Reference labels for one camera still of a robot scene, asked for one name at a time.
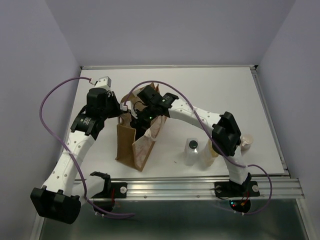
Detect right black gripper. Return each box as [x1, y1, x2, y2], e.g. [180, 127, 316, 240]
[129, 104, 157, 143]

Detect brown canvas tote bag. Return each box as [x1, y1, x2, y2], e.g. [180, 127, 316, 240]
[114, 82, 169, 173]

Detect white bottle black cap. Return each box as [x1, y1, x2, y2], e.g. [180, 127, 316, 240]
[184, 138, 199, 166]

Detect amber liquid squeeze bottle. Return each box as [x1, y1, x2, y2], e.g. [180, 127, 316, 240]
[201, 139, 219, 168]

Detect beige pump bottle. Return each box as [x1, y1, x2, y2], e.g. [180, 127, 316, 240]
[240, 134, 254, 151]

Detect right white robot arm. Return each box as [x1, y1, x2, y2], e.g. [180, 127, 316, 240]
[130, 85, 249, 195]

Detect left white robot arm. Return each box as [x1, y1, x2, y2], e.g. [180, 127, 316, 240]
[30, 86, 121, 224]

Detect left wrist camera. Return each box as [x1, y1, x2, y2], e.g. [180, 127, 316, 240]
[95, 76, 112, 91]

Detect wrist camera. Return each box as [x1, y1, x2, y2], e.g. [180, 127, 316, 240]
[120, 101, 132, 112]
[95, 76, 112, 91]

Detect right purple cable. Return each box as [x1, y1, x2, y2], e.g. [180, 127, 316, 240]
[120, 80, 273, 216]

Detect purple cable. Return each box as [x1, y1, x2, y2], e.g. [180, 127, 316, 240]
[120, 80, 273, 216]
[40, 77, 137, 219]

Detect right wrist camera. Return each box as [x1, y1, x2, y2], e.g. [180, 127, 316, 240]
[120, 101, 132, 112]

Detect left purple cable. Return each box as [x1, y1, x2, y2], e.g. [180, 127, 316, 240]
[40, 77, 137, 219]

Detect aluminium mounting rail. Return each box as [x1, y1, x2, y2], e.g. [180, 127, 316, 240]
[72, 174, 306, 201]

